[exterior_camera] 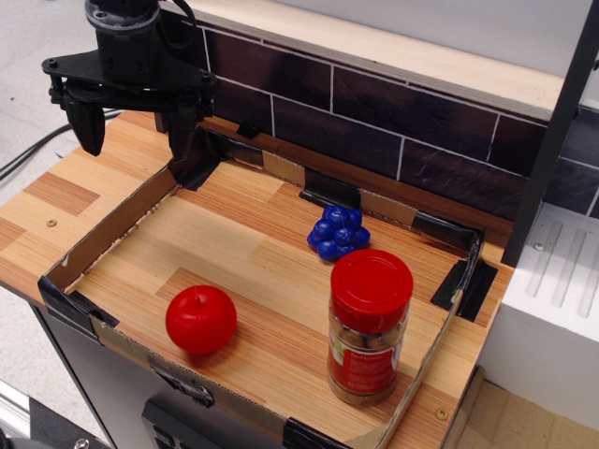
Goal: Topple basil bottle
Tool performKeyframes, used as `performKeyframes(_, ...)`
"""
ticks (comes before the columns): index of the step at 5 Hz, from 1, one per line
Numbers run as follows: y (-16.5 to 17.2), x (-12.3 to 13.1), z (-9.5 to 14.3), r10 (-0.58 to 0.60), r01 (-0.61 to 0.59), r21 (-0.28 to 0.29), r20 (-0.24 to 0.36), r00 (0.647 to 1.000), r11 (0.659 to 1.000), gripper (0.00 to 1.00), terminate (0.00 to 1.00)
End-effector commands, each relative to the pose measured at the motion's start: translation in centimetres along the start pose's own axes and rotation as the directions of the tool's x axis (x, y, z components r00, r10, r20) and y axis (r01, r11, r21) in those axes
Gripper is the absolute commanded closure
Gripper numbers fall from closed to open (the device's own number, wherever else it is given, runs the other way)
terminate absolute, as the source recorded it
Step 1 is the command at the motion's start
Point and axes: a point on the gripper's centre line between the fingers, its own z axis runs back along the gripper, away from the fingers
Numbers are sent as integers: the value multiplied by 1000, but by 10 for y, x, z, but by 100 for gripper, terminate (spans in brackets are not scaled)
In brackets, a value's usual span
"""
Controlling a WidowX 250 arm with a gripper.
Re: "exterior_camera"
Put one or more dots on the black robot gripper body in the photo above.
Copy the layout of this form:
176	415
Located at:
134	65

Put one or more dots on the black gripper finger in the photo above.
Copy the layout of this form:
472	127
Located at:
87	119
181	131

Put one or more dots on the red-lidded spice bottle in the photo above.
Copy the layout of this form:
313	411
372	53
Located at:
370	294

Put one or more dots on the taped cardboard fence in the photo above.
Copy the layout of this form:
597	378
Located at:
244	230

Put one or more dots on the blue plastic grape bunch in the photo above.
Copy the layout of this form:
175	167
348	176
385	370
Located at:
339	232

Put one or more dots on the red plastic apple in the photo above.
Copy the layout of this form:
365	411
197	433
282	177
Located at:
201	319

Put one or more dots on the white sink unit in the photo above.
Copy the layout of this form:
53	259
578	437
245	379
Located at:
543	344

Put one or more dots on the dark metal post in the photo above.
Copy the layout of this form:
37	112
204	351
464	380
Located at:
574	85

